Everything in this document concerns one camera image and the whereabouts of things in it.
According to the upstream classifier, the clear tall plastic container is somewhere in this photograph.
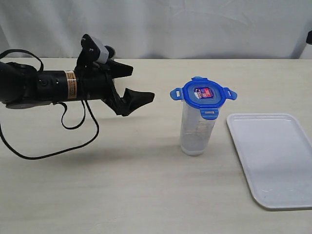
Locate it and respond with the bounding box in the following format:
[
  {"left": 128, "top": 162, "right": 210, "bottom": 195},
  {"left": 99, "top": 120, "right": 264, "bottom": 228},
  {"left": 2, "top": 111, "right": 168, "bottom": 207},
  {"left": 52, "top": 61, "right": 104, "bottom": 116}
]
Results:
[{"left": 180, "top": 101, "right": 219, "bottom": 156}]

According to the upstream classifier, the black cable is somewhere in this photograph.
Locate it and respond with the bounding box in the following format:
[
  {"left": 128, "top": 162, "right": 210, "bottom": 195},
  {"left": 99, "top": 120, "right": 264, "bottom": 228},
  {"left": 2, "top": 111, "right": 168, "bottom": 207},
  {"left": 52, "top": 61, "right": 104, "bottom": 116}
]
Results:
[{"left": 0, "top": 49, "right": 99, "bottom": 160}]

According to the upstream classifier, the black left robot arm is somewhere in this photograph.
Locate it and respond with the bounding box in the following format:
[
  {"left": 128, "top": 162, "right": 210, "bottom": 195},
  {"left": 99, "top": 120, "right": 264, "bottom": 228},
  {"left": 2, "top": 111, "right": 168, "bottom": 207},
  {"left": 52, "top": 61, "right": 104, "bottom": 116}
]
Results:
[{"left": 0, "top": 59, "right": 155, "bottom": 117}]

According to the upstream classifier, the white backdrop curtain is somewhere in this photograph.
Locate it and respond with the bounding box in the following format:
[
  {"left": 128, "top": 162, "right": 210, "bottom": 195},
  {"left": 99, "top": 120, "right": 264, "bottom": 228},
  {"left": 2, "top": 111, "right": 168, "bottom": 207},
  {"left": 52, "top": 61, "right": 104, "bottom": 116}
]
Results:
[{"left": 0, "top": 0, "right": 312, "bottom": 59}]

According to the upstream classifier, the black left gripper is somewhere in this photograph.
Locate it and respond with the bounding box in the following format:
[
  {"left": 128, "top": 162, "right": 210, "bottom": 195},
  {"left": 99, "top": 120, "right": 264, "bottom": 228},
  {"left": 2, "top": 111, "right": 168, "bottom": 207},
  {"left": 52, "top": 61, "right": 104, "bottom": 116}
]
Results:
[{"left": 74, "top": 59, "right": 155, "bottom": 116}]

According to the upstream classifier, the blue plastic container lid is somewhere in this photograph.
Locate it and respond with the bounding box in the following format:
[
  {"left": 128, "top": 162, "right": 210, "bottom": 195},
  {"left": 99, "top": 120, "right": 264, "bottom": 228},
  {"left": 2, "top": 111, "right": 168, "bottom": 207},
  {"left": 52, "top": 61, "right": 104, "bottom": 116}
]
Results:
[{"left": 170, "top": 76, "right": 237, "bottom": 120}]

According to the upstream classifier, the white plastic tray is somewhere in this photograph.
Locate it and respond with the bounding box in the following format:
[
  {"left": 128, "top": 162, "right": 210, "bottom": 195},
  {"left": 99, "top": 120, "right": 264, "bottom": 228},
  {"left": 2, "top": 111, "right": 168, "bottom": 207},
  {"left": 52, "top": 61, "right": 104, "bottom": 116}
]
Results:
[{"left": 227, "top": 113, "right": 312, "bottom": 210}]

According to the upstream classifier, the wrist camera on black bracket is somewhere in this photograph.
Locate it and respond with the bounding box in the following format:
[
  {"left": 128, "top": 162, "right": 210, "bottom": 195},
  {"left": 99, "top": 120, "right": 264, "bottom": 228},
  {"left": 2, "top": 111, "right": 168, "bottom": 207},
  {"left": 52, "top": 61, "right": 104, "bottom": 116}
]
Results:
[{"left": 76, "top": 34, "right": 116, "bottom": 69}]

